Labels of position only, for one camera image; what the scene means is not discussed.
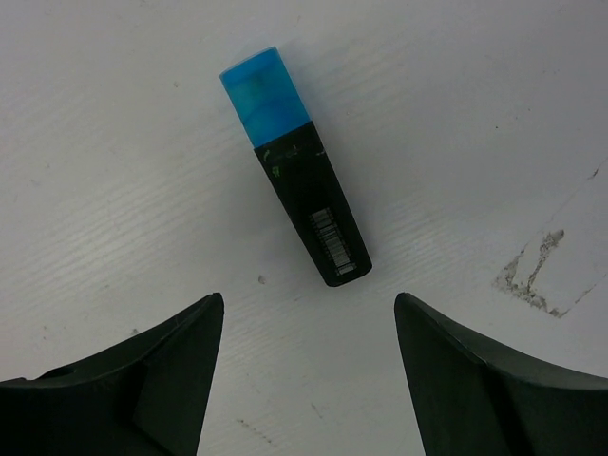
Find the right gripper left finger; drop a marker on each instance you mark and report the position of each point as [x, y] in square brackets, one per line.
[144, 396]

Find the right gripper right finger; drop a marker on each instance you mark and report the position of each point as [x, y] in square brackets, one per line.
[473, 395]

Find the black blue cap highlighter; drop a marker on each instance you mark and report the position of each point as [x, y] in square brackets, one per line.
[292, 155]

